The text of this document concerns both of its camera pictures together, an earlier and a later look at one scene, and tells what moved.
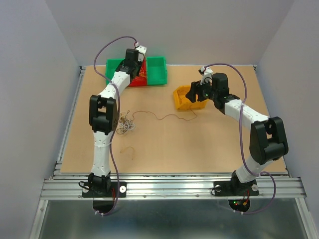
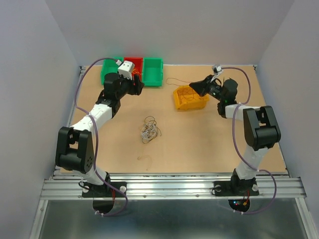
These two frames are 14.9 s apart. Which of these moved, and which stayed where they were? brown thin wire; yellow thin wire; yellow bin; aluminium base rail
Moved: brown thin wire; yellow thin wire
Stayed: aluminium base rail; yellow bin
